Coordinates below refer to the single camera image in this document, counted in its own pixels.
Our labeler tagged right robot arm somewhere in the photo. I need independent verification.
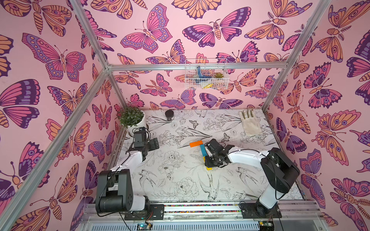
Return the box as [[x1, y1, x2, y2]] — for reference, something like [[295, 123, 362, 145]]
[[204, 139, 300, 213]]

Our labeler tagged white wire basket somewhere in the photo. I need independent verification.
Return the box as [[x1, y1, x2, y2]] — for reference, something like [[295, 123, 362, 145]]
[[184, 62, 229, 90]]

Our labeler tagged teal building block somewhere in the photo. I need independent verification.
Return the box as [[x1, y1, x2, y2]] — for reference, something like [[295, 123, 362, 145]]
[[200, 144, 208, 157]]

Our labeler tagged white work glove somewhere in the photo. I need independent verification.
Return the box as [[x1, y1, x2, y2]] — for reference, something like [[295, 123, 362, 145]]
[[239, 109, 262, 136]]

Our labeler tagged small green plant in basket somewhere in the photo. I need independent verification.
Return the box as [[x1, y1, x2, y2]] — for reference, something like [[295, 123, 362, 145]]
[[214, 73, 224, 79]]

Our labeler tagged potted green plant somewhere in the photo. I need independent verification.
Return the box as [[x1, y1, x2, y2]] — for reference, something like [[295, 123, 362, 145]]
[[117, 107, 147, 137]]

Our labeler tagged blue toy in basket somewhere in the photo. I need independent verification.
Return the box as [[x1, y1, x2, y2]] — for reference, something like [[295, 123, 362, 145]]
[[194, 66, 212, 84]]

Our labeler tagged yellow item in basket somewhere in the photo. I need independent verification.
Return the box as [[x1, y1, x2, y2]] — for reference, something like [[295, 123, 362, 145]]
[[201, 84, 213, 89]]

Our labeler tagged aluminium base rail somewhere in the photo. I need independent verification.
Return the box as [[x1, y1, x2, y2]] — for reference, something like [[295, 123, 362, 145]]
[[78, 200, 329, 231]]

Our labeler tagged small dark jar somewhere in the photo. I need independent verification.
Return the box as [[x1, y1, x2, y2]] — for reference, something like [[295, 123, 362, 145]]
[[165, 110, 174, 121]]

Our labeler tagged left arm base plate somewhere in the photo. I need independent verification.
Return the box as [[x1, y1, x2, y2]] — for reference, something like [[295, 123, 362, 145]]
[[124, 204, 165, 220]]

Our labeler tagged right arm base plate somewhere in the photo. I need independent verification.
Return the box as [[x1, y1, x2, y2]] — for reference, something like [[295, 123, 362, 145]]
[[239, 202, 282, 219]]

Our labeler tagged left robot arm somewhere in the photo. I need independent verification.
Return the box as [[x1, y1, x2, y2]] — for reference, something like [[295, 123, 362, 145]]
[[95, 127, 151, 219]]

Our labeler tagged orange building block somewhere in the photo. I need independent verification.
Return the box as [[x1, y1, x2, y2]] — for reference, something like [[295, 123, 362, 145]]
[[189, 141, 203, 147]]

